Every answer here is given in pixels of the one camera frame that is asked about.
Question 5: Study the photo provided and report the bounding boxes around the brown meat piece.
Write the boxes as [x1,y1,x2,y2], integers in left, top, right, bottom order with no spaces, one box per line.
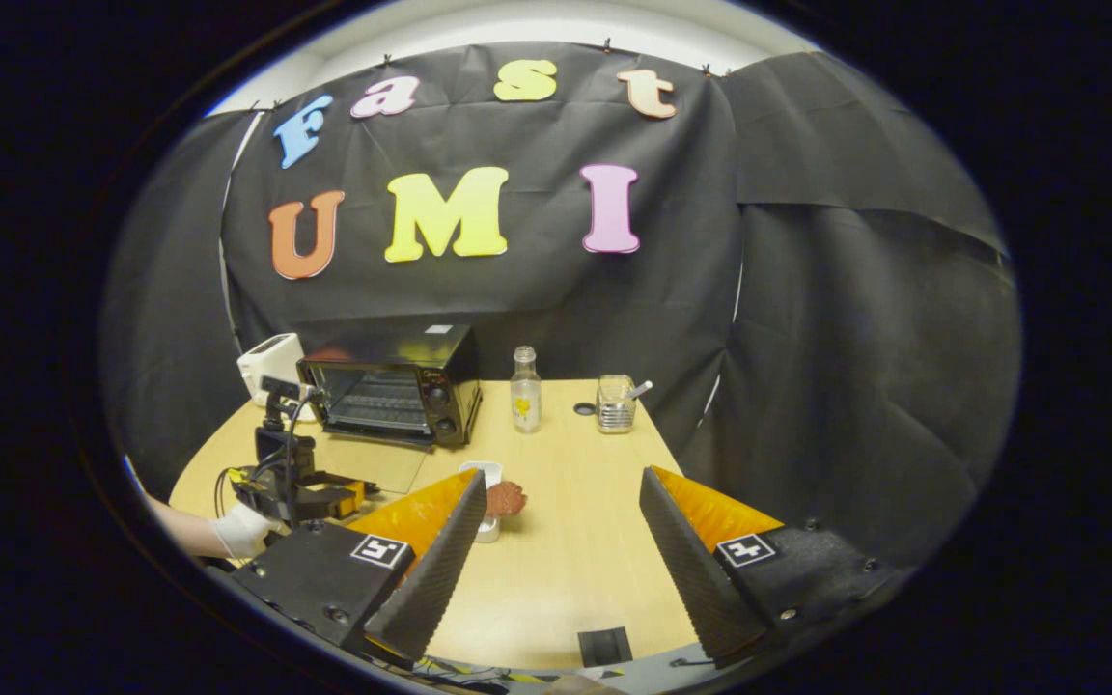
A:
[485,481,529,518]

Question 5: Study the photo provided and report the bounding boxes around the black cable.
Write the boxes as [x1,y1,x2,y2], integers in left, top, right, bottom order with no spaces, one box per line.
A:
[416,656,557,692]

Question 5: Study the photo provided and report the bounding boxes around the white rectangular tray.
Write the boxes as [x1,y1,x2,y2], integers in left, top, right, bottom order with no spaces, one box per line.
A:
[459,460,505,543]

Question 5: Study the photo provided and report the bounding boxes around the black electric oven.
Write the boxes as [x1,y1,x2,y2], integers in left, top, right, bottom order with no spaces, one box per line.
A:
[297,324,483,495]

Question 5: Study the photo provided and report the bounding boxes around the clear glass bottle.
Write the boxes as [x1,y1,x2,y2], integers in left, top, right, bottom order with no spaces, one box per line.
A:
[510,346,543,434]

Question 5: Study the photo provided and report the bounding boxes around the clear glass jar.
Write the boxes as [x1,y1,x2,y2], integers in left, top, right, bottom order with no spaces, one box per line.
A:
[597,375,638,435]

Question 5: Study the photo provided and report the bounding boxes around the white toaster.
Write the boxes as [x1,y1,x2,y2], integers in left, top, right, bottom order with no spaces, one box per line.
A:
[236,333,314,408]

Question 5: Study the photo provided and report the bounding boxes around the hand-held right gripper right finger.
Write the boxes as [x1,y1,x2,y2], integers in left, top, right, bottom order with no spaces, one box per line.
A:
[639,465,909,669]

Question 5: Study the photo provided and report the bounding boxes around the small black box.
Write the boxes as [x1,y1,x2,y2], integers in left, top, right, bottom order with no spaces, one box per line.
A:
[577,626,633,669]

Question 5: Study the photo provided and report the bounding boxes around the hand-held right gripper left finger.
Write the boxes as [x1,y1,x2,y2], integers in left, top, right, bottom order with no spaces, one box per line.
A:
[228,468,489,669]

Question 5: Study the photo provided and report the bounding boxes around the black backdrop cloth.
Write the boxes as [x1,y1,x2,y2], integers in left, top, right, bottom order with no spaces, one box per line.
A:
[100,41,1022,570]

